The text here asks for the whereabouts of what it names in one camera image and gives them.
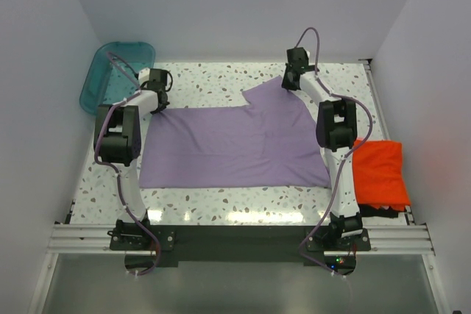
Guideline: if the purple t shirt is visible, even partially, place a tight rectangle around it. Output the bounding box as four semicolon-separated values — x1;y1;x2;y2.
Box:
139;77;330;189

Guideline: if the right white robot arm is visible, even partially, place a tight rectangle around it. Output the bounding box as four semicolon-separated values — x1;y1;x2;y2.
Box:
282;47;363;250

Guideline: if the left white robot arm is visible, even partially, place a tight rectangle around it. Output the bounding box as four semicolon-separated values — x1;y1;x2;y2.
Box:
93;68;173;223

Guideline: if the teal plastic basket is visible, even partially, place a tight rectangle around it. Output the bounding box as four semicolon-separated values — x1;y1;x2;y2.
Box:
79;41;155;115

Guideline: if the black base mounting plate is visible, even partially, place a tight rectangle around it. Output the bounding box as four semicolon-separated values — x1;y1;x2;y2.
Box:
107;221;372;272

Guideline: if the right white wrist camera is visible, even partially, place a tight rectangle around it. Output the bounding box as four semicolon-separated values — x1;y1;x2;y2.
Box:
305;50;314;65

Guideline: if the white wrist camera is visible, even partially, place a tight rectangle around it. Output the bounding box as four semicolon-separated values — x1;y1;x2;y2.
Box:
305;50;314;65
138;68;150;85

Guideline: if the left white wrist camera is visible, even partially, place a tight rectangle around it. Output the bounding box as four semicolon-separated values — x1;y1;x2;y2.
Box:
138;68;150;85

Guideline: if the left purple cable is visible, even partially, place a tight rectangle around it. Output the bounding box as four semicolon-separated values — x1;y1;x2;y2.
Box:
93;51;165;278

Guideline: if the aluminium frame rail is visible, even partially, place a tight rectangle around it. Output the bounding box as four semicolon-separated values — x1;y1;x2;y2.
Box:
48;224;435;255

